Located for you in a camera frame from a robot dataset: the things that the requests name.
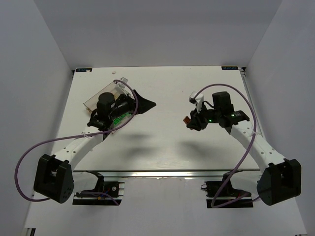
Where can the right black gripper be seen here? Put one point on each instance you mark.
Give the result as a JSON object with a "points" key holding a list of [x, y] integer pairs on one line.
{"points": [[195, 120]]}

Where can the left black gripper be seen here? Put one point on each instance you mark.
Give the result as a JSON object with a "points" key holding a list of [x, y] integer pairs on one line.
{"points": [[134, 103]]}

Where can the upturned orange lego plate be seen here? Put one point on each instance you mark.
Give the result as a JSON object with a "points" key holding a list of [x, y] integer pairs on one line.
{"points": [[186, 120]]}

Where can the upturned green 2x4 lego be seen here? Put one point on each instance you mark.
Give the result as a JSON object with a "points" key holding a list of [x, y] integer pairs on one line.
{"points": [[117, 121]]}

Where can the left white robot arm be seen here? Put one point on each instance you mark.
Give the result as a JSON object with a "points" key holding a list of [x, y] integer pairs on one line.
{"points": [[54, 175]]}

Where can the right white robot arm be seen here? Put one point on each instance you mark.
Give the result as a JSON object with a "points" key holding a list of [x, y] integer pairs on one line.
{"points": [[279, 178]]}

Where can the clear compartment organizer tray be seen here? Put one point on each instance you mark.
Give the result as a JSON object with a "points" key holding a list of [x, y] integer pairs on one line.
{"points": [[101, 106]]}

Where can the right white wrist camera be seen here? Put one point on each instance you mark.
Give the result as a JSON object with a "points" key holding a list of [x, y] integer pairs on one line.
{"points": [[197, 99]]}

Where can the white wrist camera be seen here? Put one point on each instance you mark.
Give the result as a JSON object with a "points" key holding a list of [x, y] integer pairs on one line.
{"points": [[121, 83], [197, 99]]}

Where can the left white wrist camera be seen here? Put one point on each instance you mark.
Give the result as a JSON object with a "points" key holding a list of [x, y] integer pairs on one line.
{"points": [[121, 83]]}

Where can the aluminium table edge rail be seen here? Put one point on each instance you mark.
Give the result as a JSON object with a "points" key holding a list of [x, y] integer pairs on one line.
{"points": [[258, 118]]}

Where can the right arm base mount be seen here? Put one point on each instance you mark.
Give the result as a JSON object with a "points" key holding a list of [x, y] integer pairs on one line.
{"points": [[227, 195]]}

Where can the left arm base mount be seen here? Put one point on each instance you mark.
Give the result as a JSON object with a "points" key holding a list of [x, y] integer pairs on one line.
{"points": [[105, 189]]}

